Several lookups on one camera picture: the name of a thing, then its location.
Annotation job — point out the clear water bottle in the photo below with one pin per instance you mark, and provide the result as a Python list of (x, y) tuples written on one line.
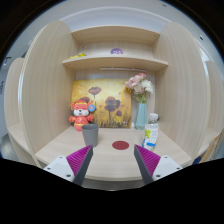
[(151, 132)]

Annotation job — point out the light blue vase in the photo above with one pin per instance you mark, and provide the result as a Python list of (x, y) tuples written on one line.
[(141, 116)]

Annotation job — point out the yellow object on shelf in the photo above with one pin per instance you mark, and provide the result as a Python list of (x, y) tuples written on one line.
[(77, 56)]

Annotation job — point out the red plush toy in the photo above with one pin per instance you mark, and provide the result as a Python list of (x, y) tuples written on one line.
[(82, 114)]

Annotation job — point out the poppy flower painting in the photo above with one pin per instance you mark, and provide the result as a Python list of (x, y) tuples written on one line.
[(110, 98)]

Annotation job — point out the grey plastic cup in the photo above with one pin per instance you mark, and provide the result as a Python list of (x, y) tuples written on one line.
[(90, 134)]

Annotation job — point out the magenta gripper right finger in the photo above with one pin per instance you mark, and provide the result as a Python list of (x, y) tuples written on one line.
[(152, 166)]

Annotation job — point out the pink white flower bouquet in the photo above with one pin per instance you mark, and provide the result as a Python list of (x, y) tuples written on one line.
[(140, 86)]

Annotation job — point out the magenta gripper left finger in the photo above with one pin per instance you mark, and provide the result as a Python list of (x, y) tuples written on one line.
[(73, 167)]

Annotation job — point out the wooden shelf unit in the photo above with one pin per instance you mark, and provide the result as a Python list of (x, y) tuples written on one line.
[(188, 96)]

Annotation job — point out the purple round object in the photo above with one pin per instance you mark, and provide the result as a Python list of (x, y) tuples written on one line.
[(116, 51)]

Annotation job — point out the red round coaster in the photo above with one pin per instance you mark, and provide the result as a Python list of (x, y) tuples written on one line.
[(120, 145)]

